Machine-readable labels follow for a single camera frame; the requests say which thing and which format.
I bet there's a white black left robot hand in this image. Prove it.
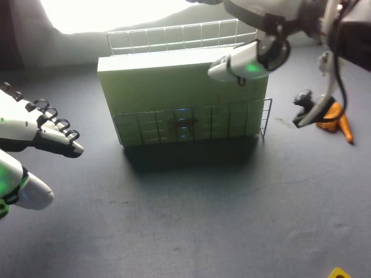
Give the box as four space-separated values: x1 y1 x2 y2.
0 82 85 211

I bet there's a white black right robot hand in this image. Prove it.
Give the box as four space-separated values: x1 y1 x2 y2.
185 0 304 87

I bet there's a light green board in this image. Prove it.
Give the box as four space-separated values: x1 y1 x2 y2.
97 47 269 145

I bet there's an orange toy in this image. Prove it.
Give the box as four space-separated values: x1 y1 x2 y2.
315 101 355 145

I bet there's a grey table cloth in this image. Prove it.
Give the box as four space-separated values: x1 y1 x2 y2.
0 43 371 278

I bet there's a yellow toy block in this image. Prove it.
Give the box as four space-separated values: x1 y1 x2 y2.
329 266 353 278

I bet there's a white wire rack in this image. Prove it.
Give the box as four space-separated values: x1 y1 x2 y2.
106 19 273 145

